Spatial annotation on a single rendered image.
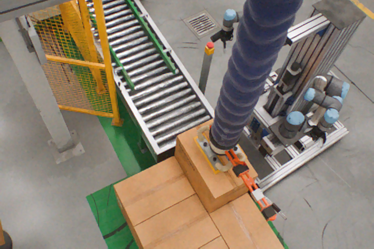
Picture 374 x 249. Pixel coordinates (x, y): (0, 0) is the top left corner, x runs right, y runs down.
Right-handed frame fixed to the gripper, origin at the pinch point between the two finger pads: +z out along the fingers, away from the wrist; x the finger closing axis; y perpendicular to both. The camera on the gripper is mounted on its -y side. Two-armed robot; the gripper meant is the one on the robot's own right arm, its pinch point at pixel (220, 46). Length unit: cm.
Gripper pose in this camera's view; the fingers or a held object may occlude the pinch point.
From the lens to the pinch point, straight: 295.3
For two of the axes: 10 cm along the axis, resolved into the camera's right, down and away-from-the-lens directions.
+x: -3.4, -8.2, 4.6
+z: -0.7, 5.1, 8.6
